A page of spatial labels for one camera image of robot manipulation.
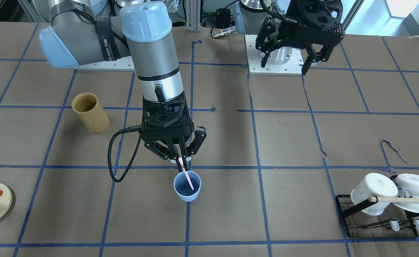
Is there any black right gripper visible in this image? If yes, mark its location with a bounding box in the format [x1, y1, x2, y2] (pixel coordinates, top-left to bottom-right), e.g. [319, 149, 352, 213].
[140, 93, 207, 171]

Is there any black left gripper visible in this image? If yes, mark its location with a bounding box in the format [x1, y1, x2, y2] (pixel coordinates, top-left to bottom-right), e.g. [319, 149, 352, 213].
[255, 0, 345, 75]

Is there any light blue plastic cup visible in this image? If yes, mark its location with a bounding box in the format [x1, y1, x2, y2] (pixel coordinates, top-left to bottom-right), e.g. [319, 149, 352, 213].
[173, 171, 202, 202]

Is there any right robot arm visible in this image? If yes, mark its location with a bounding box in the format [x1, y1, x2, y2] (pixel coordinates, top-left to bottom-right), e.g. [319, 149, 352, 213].
[39, 0, 206, 171]

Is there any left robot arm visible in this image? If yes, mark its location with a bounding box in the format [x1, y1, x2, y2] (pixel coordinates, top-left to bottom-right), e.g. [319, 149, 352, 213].
[236, 0, 345, 75]

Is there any bamboo cup holder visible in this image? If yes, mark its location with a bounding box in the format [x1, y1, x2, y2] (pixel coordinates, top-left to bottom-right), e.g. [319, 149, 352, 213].
[71, 92, 110, 133]

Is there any silver cylindrical connector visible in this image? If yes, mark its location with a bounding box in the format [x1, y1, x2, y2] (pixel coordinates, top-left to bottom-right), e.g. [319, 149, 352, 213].
[210, 26, 236, 39]

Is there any black power adapter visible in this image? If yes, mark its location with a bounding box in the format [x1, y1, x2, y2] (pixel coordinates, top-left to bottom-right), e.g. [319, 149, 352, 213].
[212, 8, 231, 29]

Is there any white mug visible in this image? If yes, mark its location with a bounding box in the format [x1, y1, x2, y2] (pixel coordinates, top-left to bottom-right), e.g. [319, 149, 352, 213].
[394, 173, 419, 213]
[351, 173, 398, 205]

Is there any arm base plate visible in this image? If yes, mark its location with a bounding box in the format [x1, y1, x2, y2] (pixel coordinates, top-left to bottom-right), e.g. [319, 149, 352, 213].
[245, 35, 303, 76]
[73, 56, 135, 72]

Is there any aluminium frame post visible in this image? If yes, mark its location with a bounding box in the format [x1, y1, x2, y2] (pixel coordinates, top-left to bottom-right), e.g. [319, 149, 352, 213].
[183, 0, 203, 33]

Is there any black wire mug rack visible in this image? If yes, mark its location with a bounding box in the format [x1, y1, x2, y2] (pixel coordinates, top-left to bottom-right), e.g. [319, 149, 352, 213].
[335, 175, 419, 238]

